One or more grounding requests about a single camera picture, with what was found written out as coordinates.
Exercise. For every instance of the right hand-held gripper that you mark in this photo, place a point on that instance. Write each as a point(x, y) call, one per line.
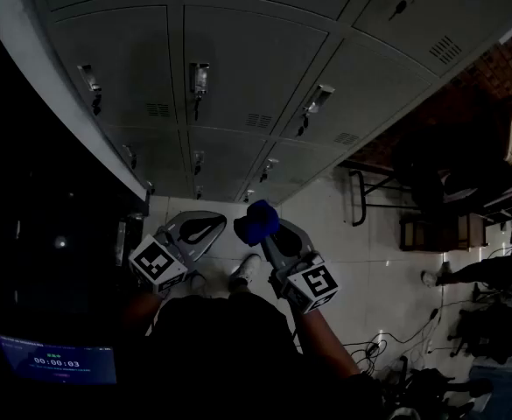
point(314, 284)

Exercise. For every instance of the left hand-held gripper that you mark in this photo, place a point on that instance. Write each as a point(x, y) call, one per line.
point(157, 265)

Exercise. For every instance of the blue cloth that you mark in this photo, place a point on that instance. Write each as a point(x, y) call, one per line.
point(260, 223)

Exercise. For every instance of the grey metal locker door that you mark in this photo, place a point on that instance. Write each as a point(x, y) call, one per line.
point(360, 90)

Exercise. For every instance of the person's right forearm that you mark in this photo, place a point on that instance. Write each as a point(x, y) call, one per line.
point(325, 339)

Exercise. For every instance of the person's left forearm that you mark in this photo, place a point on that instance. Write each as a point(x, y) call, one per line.
point(142, 309)

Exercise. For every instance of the person's white right shoe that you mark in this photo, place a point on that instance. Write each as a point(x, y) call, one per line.
point(244, 269)

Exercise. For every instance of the person's white shoe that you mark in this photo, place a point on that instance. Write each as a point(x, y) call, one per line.
point(244, 269)
point(198, 282)

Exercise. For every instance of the person's white left shoe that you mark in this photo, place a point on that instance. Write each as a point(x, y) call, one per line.
point(198, 282)

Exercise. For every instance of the black metal chair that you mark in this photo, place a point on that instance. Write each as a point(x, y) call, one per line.
point(457, 156)
point(369, 167)

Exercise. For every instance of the person's black clothing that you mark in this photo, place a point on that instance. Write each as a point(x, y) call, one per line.
point(225, 357)

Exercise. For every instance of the dark wooden crate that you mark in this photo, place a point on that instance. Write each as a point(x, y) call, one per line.
point(439, 234)

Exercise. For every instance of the dark furniture unit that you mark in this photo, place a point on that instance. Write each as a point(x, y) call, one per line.
point(41, 212)

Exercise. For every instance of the grey metal locker unit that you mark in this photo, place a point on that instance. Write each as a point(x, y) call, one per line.
point(238, 37)

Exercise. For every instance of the black equipment bag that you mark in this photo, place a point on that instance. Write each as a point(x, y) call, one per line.
point(430, 387)

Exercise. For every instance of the blue lit display screen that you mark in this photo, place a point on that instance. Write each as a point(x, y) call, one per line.
point(56, 363)

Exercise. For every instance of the black office chair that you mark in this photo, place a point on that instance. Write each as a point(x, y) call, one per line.
point(487, 331)

